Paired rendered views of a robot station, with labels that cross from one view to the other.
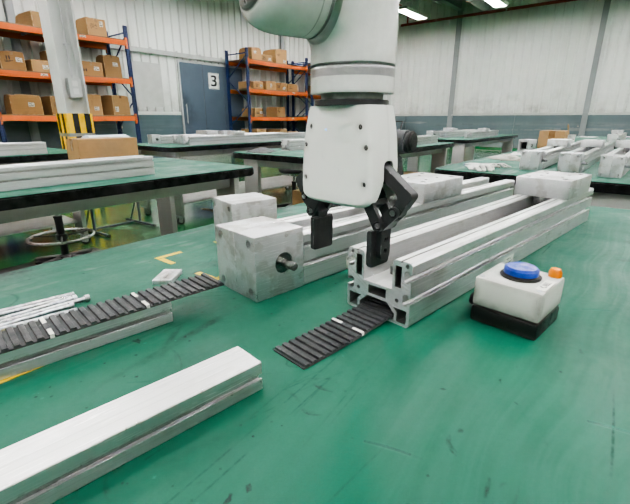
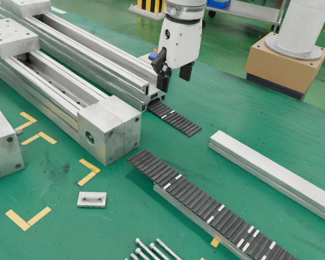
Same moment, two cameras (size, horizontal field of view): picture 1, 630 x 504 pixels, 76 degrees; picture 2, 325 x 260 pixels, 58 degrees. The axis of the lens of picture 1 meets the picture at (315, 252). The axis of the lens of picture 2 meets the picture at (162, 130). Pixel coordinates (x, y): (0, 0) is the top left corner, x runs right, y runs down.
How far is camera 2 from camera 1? 0.83 m
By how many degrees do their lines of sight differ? 85
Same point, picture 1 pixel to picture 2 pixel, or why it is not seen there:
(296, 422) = (230, 131)
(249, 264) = (136, 130)
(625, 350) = not seen: hidden behind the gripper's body
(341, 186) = (191, 55)
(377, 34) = not seen: outside the picture
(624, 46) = not seen: outside the picture
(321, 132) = (186, 35)
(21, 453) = (286, 177)
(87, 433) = (272, 165)
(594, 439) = (218, 83)
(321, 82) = (199, 14)
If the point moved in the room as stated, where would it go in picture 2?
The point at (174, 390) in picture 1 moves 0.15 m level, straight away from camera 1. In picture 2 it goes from (244, 149) to (187, 167)
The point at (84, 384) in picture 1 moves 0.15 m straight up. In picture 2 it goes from (231, 196) to (253, 140)
